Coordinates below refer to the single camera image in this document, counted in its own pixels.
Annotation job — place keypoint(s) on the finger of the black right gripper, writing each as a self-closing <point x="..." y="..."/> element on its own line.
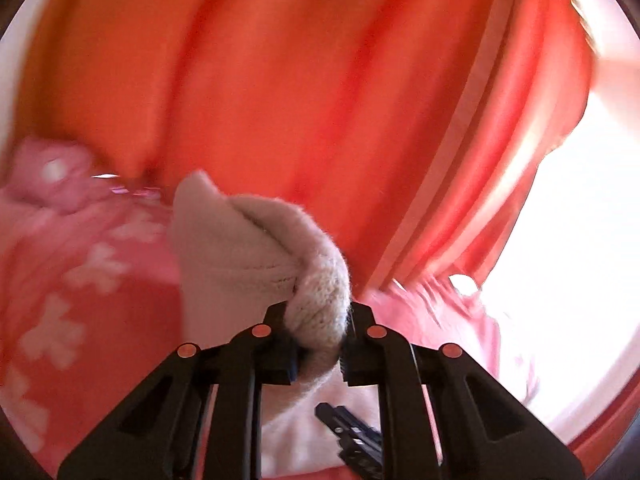
<point x="361" y="445"/>

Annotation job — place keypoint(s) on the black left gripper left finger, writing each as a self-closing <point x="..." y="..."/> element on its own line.
<point x="196" y="415"/>

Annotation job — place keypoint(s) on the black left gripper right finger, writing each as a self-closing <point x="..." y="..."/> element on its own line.
<point x="442" y="415"/>

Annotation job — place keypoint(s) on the cream knitted sweater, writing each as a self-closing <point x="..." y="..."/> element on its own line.
<point x="237" y="256"/>

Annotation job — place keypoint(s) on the pink floral bed blanket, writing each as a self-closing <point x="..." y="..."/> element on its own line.
<point x="91" y="303"/>

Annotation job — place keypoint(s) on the pink pillow with white dot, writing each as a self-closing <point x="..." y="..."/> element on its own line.
<point x="55" y="174"/>

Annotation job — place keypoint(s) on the orange red curtain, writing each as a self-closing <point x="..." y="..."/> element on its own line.
<point x="411" y="130"/>

